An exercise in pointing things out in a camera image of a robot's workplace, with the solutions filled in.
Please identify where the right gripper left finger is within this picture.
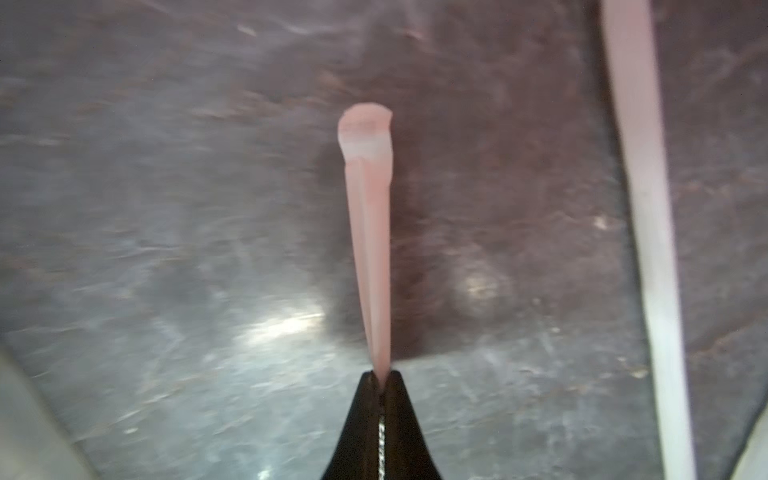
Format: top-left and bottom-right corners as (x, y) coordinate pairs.
(321, 371), (381, 480)

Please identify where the pile straw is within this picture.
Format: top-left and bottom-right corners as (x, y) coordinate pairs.
(338, 103), (394, 388)
(730, 407), (768, 480)
(600, 1), (696, 479)

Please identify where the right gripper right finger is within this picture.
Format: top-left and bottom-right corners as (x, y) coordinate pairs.
(381, 370), (442, 480)

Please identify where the translucent plastic storage box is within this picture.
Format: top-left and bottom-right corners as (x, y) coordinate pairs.
(1, 352), (97, 479)

